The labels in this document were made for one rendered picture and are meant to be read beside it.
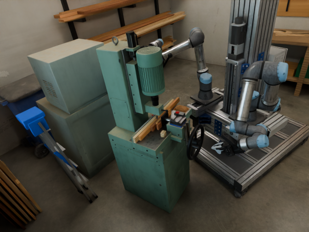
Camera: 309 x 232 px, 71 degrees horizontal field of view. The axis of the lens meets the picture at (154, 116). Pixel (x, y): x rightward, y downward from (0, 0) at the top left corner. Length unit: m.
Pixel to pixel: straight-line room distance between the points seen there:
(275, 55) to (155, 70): 1.11
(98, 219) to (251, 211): 1.46
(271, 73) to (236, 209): 1.35
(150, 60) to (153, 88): 0.20
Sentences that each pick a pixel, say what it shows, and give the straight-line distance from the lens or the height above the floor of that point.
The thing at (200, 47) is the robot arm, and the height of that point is 1.29.
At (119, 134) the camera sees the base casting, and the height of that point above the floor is 0.80.
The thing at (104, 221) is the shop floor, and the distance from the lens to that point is 2.37.
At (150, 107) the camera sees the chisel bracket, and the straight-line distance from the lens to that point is 1.70.
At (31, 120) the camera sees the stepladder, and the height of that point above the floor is 1.14.
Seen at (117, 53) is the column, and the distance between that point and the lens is 1.56.
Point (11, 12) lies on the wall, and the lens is 3.46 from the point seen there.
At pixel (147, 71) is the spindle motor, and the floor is 1.39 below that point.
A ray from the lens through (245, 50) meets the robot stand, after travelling 1.98.
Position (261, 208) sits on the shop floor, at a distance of 2.41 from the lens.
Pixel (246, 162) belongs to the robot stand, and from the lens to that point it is 2.46.
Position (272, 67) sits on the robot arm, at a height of 1.38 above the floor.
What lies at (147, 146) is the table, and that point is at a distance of 1.58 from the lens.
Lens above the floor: 1.96
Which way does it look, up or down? 34 degrees down
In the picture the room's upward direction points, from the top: 8 degrees counter-clockwise
